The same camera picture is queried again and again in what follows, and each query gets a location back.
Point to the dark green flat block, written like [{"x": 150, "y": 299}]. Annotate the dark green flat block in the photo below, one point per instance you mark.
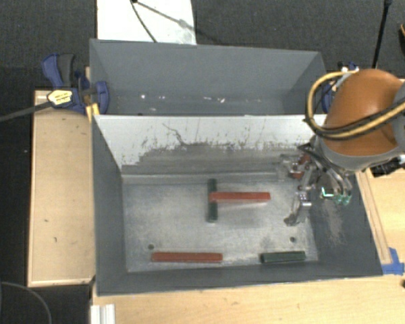
[
  {"x": 212, "y": 213},
  {"x": 283, "y": 257}
]

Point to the grey metal bin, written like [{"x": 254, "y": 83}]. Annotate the grey metal bin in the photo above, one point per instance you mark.
[{"x": 175, "y": 235}]

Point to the black cylinder on white bracket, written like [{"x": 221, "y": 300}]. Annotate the black cylinder on white bracket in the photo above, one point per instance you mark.
[{"x": 386, "y": 168}]

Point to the pale wood flat board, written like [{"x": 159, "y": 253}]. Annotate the pale wood flat board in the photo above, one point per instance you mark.
[{"x": 60, "y": 187}]

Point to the red-brown flat block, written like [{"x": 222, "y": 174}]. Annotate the red-brown flat block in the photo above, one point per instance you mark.
[
  {"x": 243, "y": 197},
  {"x": 187, "y": 257}
]

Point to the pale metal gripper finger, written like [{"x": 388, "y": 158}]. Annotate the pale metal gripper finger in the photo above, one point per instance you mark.
[
  {"x": 302, "y": 208},
  {"x": 295, "y": 167}
]

